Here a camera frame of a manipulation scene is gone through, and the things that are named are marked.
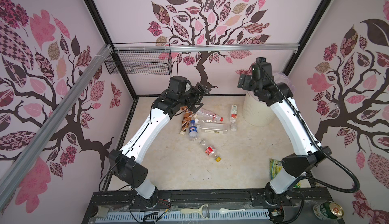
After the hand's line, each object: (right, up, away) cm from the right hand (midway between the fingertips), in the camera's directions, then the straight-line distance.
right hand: (251, 77), depth 73 cm
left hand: (-21, -10, -2) cm, 24 cm away
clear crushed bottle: (-23, -36, +18) cm, 47 cm away
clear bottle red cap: (-21, -19, +31) cm, 42 cm away
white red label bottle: (-2, -26, +28) cm, 38 cm away
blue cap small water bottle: (-29, -30, +22) cm, 47 cm away
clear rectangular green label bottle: (-17, -28, +25) cm, 42 cm away
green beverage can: (+29, -58, -10) cm, 66 cm away
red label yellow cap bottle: (-19, -39, +13) cm, 46 cm away
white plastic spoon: (-14, -65, -2) cm, 66 cm away
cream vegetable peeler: (-31, -65, -2) cm, 72 cm away
